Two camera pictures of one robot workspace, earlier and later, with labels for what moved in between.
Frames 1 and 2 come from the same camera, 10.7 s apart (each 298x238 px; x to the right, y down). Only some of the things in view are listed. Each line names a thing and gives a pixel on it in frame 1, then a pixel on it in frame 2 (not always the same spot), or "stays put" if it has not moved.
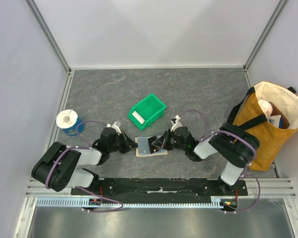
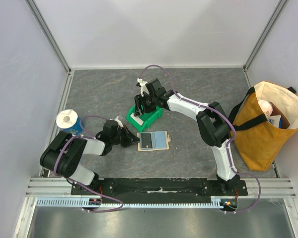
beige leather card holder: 138,155 -> 160,141
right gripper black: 166,139 -> 141,104
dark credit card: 153,148 -> 146,142
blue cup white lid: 71,125 stays put
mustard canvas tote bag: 270,112 stays put
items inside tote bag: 273,114 stays put
